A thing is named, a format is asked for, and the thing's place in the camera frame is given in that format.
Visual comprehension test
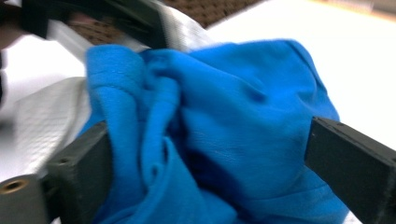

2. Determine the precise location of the brown woven basket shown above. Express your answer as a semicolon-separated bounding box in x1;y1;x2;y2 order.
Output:
65;0;264;46

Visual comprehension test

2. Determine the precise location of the white mesh laundry bag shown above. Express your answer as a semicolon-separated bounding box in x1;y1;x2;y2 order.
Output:
0;0;216;185

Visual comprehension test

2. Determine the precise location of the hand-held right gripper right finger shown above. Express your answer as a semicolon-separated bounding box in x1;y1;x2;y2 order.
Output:
304;116;396;224

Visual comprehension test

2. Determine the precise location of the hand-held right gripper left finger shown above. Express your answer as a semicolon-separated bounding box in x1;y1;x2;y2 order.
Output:
40;120;114;224

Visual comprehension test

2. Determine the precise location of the blue cloth garment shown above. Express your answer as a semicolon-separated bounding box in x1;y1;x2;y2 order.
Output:
76;38;350;224

